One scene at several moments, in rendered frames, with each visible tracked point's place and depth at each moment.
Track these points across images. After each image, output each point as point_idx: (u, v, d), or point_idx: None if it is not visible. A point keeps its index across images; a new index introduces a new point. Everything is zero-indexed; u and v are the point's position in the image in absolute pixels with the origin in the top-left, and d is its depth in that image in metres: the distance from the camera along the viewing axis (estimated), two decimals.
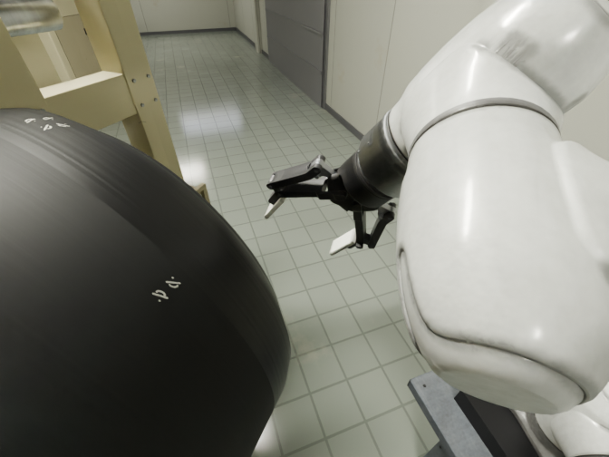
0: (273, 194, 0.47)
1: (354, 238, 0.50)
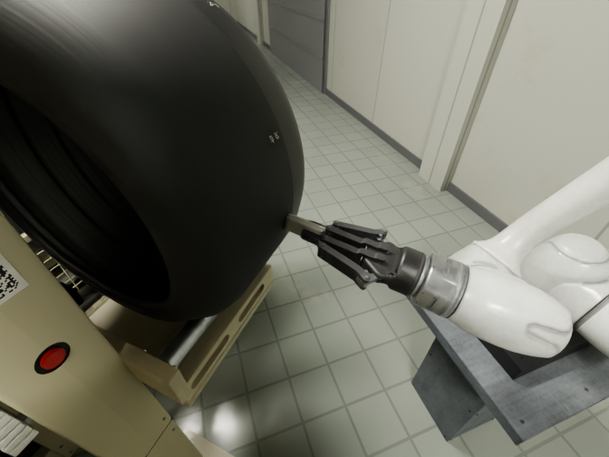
0: (313, 243, 0.52)
1: None
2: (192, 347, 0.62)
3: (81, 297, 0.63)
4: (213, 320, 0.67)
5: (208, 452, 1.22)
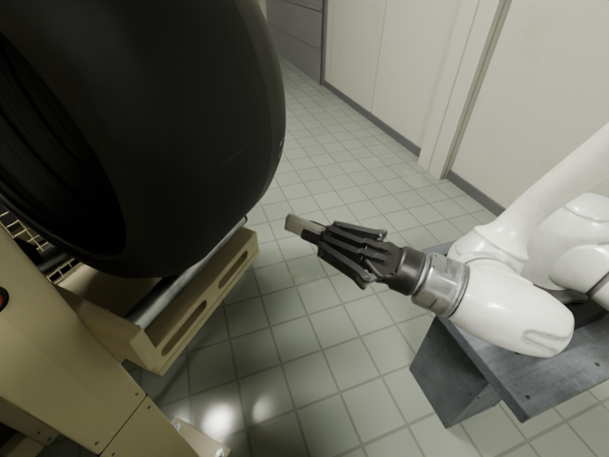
0: (313, 243, 0.52)
1: None
2: (145, 295, 0.55)
3: (40, 255, 0.57)
4: None
5: (195, 440, 1.16)
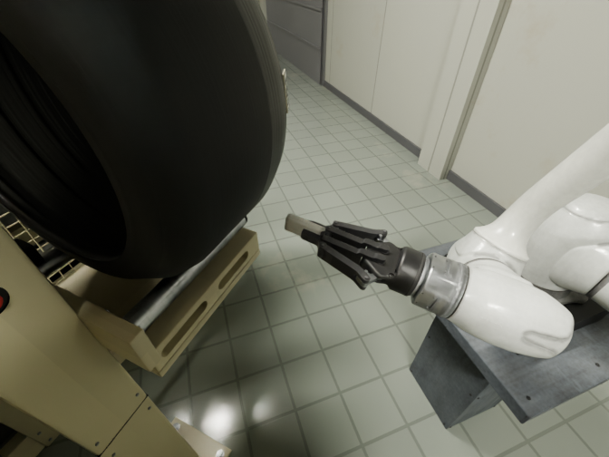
0: (313, 243, 0.52)
1: None
2: (163, 310, 0.56)
3: (40, 256, 0.57)
4: (188, 283, 0.61)
5: (195, 440, 1.16)
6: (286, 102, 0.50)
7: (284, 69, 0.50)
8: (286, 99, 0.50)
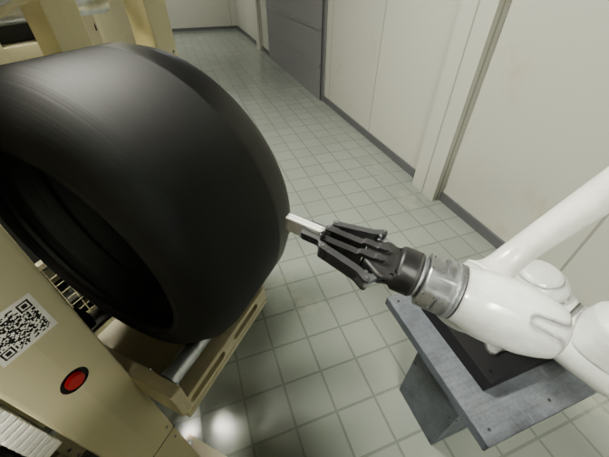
0: (313, 243, 0.52)
1: None
2: None
3: (93, 321, 0.71)
4: None
5: (207, 455, 1.30)
6: None
7: None
8: None
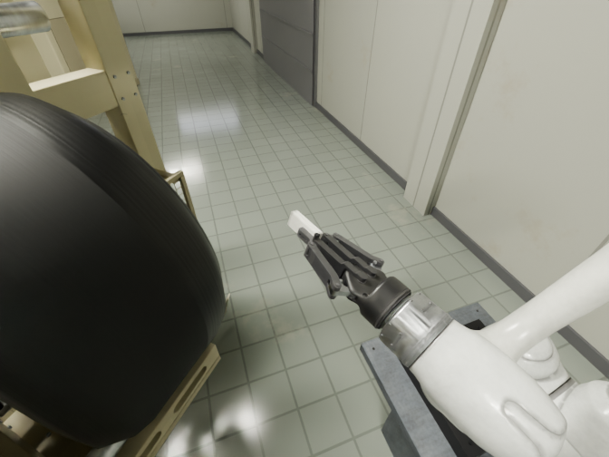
0: (304, 243, 0.51)
1: None
2: (110, 454, 0.59)
3: None
4: None
5: None
6: None
7: (228, 295, 0.64)
8: (223, 316, 0.65)
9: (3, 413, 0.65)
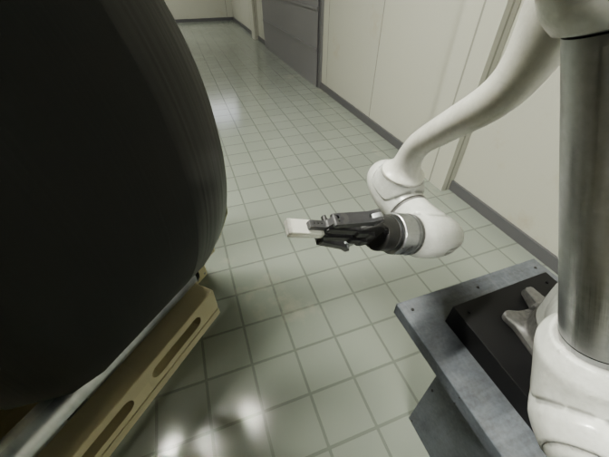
0: None
1: (321, 225, 0.55)
2: (47, 429, 0.38)
3: None
4: (94, 377, 0.42)
5: None
6: (222, 230, 0.44)
7: None
8: (222, 227, 0.43)
9: None
